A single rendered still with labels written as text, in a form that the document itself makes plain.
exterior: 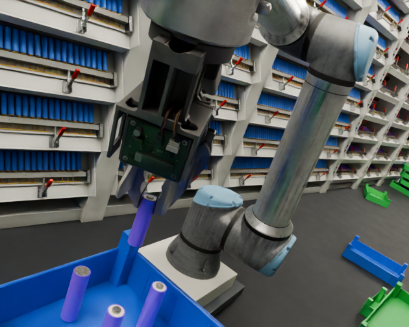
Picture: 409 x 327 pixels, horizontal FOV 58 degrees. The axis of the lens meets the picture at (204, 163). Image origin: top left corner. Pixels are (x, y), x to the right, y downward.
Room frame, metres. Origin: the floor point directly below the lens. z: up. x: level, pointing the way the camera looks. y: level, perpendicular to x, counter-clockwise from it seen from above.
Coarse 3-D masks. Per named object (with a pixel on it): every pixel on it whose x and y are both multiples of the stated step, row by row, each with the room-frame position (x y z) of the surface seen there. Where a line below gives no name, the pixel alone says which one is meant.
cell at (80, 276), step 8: (80, 272) 0.32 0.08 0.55; (88, 272) 0.32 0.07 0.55; (72, 280) 0.32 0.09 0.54; (80, 280) 0.31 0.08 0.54; (88, 280) 0.32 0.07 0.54; (72, 288) 0.31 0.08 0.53; (80, 288) 0.32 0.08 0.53; (72, 296) 0.31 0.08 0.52; (80, 296) 0.32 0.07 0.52; (64, 304) 0.32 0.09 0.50; (72, 304) 0.31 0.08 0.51; (80, 304) 0.32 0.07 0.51; (64, 312) 0.31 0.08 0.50; (72, 312) 0.32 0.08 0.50; (64, 320) 0.31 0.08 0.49; (72, 320) 0.32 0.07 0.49
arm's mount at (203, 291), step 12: (168, 240) 1.16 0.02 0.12; (144, 252) 1.03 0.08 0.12; (156, 252) 1.06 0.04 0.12; (156, 264) 0.99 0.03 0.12; (168, 264) 1.02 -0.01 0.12; (168, 276) 0.96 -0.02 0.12; (180, 276) 0.98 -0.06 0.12; (216, 276) 1.05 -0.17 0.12; (228, 276) 1.08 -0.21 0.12; (192, 288) 0.95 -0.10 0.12; (204, 288) 0.97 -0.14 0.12; (216, 288) 1.00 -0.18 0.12; (228, 288) 1.09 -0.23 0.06; (204, 300) 0.95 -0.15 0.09
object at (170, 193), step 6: (192, 162) 0.35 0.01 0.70; (168, 180) 0.36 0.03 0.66; (186, 180) 0.36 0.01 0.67; (162, 186) 0.37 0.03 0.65; (168, 186) 0.36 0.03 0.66; (174, 186) 0.34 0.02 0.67; (180, 186) 0.36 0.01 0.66; (162, 192) 0.37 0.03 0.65; (168, 192) 0.33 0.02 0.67; (174, 192) 0.35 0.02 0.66; (180, 192) 0.36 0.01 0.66; (162, 198) 0.37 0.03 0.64; (168, 198) 0.33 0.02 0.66; (174, 198) 0.36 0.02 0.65; (156, 204) 0.37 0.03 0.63; (162, 204) 0.37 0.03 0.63; (168, 204) 0.34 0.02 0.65; (156, 210) 0.37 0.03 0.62; (162, 210) 0.32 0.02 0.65
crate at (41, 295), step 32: (96, 256) 0.37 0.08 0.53; (128, 256) 0.40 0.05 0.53; (0, 288) 0.28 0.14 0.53; (32, 288) 0.31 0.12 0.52; (64, 288) 0.34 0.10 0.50; (96, 288) 0.38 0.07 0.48; (128, 288) 0.40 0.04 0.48; (0, 320) 0.28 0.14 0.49; (32, 320) 0.30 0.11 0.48; (96, 320) 0.33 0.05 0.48; (128, 320) 0.35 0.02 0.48; (160, 320) 0.37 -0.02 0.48; (192, 320) 0.35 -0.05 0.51
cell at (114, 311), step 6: (108, 306) 0.29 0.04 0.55; (114, 306) 0.29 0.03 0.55; (120, 306) 0.30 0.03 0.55; (108, 312) 0.28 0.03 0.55; (114, 312) 0.29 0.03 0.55; (120, 312) 0.29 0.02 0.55; (108, 318) 0.28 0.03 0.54; (114, 318) 0.28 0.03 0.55; (120, 318) 0.28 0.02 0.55; (102, 324) 0.29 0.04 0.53; (108, 324) 0.28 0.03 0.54; (114, 324) 0.28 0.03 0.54; (120, 324) 0.29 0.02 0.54
